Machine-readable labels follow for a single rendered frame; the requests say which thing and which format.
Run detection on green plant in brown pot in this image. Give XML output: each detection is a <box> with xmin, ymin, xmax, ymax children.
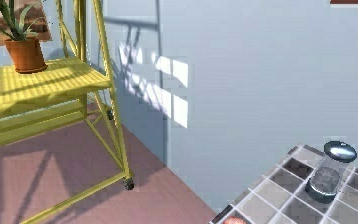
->
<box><xmin>0</xmin><ymin>0</ymin><xmax>49</xmax><ymax>74</ymax></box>

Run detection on brown framed wall picture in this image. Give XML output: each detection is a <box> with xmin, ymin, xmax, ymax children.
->
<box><xmin>0</xmin><ymin>0</ymin><xmax>53</xmax><ymax>47</ymax></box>

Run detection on yellow metal shelf cart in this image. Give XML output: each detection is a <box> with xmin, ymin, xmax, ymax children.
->
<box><xmin>0</xmin><ymin>0</ymin><xmax>135</xmax><ymax>224</ymax></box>

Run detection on grey tiled counter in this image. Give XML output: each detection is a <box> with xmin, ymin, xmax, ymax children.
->
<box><xmin>209</xmin><ymin>143</ymin><xmax>358</xmax><ymax>224</ymax></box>

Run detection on glass shaker with metal lid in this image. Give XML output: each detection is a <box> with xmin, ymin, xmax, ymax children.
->
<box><xmin>304</xmin><ymin>140</ymin><xmax>358</xmax><ymax>204</ymax></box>

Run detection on red round fruit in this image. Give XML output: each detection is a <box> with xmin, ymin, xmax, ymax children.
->
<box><xmin>223</xmin><ymin>216</ymin><xmax>247</xmax><ymax>224</ymax></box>

